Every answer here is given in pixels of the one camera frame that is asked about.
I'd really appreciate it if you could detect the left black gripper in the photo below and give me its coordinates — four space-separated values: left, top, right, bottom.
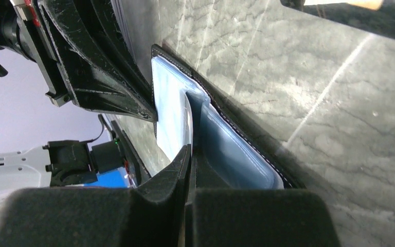
0 1 157 122

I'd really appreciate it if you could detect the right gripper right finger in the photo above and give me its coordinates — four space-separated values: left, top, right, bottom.
185 153 341 246

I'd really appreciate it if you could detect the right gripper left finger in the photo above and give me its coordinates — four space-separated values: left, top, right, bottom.
0 145 191 246

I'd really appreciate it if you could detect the black leather card holder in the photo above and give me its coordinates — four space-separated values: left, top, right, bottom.
151 44 304 189

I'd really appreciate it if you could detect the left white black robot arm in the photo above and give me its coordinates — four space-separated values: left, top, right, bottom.
0 1 157 202

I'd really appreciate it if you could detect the orange card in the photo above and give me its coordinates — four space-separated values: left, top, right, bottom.
303 0 384 10

